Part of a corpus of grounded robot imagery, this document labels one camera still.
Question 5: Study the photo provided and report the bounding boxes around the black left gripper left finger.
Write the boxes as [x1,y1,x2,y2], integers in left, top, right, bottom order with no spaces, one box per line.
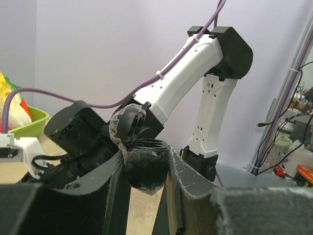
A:
[0,151,131,235]

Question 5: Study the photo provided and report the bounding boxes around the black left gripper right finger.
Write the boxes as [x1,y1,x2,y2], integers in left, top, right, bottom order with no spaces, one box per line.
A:
[167,149,313,235]

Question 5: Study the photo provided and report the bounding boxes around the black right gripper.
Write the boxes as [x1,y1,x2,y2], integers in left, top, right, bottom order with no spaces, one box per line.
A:
[21,143,115,188]

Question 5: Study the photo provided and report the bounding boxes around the black earbud charging case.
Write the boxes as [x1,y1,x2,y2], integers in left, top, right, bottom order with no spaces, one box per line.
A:
[109,104,170,195]

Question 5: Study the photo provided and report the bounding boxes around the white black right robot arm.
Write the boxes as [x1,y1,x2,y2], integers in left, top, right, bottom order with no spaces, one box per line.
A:
[21,26,253,192]

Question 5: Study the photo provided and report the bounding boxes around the green plastic basket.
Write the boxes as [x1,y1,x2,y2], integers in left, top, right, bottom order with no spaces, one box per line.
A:
[8,106,49,138]

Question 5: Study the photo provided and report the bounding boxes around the yellow leaf cabbage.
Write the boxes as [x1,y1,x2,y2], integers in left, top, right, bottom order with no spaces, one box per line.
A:
[0,73,32,130]

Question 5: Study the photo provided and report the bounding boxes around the orange carrot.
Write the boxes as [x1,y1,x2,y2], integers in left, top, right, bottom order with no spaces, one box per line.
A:
[20,98,33,120]

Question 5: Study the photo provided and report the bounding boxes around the orange green boxes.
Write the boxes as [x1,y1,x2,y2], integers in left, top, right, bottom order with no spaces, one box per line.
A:
[294,164,313,188]

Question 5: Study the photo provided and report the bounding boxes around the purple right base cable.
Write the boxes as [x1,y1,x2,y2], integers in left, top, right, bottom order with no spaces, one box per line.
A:
[215,171,224,188]

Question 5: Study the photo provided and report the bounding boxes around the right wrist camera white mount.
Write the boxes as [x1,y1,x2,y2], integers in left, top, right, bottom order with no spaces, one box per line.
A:
[0,133,44,180]

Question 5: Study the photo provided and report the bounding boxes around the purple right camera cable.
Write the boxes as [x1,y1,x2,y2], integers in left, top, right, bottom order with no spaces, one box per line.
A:
[1,0,227,134]

